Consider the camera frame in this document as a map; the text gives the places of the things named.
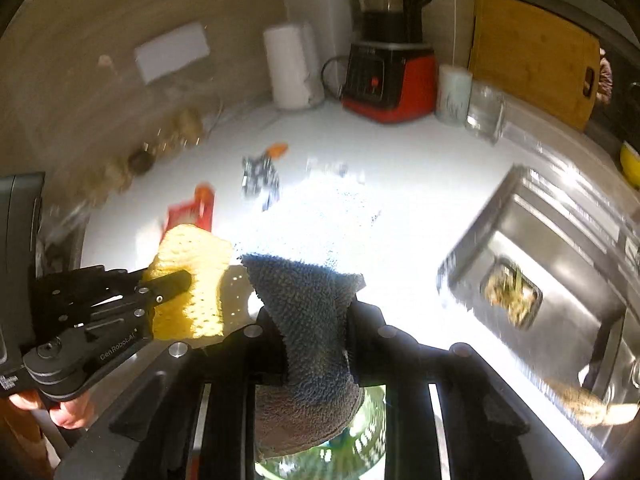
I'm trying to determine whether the left hand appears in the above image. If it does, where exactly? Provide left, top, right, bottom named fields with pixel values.
left=9, top=390, right=96, bottom=430

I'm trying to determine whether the amber glass cup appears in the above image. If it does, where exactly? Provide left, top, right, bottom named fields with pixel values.
left=172, top=108, right=204, bottom=148

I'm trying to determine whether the blue grey rag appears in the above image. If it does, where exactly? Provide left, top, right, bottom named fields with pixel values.
left=242, top=254, right=364, bottom=460

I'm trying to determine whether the wooden cutting board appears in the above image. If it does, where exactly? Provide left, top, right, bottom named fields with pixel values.
left=469, top=0, right=600, bottom=131

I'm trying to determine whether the white ceramic cup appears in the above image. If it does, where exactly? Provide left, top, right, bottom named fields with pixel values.
left=435, top=64, right=473, bottom=126

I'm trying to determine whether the food scraps sink strainer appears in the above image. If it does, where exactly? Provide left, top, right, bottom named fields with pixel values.
left=480, top=257, right=544, bottom=330

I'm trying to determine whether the yellow foam fruit net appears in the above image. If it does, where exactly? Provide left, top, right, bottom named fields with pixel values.
left=143, top=224, right=232, bottom=340

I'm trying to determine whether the small orange peel piece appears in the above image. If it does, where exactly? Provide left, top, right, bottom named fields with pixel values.
left=265, top=143, right=288, bottom=159

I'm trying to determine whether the yellow bowl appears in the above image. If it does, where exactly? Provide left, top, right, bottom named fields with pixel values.
left=620, top=142, right=640, bottom=190

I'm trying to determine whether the green perforated trash basket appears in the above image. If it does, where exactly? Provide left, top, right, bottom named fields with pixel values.
left=252, top=384, right=388, bottom=480

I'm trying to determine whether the dark round jar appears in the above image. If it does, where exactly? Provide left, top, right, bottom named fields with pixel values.
left=127, top=148, right=155, bottom=177

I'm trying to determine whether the white wall socket panel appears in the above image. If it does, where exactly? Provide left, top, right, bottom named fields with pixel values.
left=134, top=22, right=210, bottom=84

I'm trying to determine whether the white electric kettle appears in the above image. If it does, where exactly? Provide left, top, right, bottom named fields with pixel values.
left=264, top=22, right=324, bottom=112

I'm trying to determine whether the bamboo whisk brush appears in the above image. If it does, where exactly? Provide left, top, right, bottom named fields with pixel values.
left=546, top=379, right=639, bottom=428

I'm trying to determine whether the stainless steel sink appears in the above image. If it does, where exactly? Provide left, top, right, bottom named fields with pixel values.
left=437, top=162, right=640, bottom=456

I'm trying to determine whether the clear glass jar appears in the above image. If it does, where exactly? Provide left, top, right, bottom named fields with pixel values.
left=465, top=80, right=506, bottom=144

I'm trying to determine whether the red snack packet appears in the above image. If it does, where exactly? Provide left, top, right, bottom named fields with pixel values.
left=162, top=196, right=215, bottom=238

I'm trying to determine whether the silver pill blister pack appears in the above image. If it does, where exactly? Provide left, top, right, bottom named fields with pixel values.
left=241, top=154, right=280, bottom=211

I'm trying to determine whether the crumpled white tissue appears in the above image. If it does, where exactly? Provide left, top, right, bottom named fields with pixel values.
left=306, top=157, right=348, bottom=178

